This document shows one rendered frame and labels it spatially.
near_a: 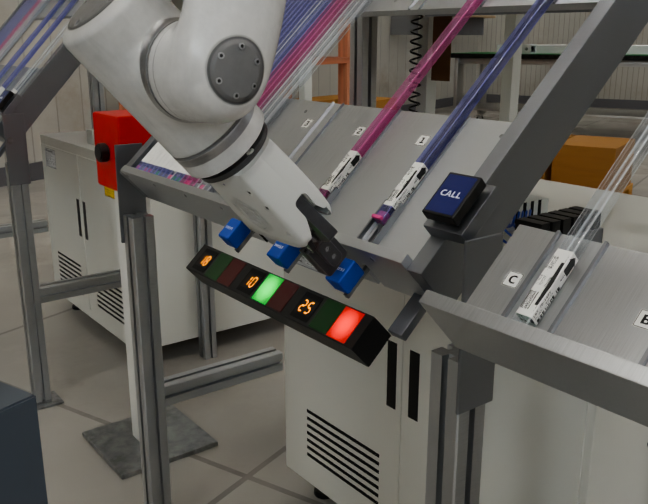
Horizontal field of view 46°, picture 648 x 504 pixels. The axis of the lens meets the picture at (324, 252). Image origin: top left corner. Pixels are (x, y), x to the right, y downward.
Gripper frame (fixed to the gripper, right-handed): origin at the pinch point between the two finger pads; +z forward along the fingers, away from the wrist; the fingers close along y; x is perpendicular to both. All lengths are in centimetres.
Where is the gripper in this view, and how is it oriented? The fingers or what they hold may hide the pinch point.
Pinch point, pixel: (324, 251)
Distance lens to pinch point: 75.8
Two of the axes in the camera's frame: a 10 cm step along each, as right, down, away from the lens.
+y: 6.1, 2.2, -7.7
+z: 5.4, 6.0, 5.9
